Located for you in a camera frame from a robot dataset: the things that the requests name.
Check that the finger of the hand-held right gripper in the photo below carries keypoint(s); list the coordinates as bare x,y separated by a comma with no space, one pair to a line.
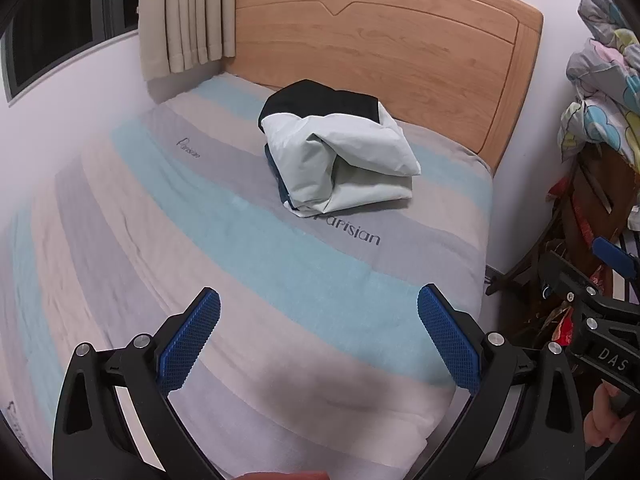
557,270
612,252

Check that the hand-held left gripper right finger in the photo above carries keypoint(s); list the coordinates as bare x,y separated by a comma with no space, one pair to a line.
445,330

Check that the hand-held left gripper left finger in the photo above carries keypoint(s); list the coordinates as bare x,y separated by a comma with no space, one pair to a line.
192,330

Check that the white and black jacket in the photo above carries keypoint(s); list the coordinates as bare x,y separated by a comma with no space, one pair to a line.
350,145

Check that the person's right hand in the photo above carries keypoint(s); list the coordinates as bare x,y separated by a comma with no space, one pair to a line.
600,425

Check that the person's left hand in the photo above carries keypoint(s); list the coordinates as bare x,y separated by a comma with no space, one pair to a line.
280,476

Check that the red printed bag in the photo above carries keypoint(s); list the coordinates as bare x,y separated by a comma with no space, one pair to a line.
565,325

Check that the bed with striped sheet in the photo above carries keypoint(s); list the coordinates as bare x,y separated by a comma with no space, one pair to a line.
225,270

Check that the colourful printed blanket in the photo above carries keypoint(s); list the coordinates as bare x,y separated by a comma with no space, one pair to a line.
600,110

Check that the wooden headboard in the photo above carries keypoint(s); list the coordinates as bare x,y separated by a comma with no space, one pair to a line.
400,50

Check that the beige curtain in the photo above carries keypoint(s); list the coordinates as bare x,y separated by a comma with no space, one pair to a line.
185,10

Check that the dark window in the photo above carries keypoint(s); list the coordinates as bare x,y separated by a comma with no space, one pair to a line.
50,35

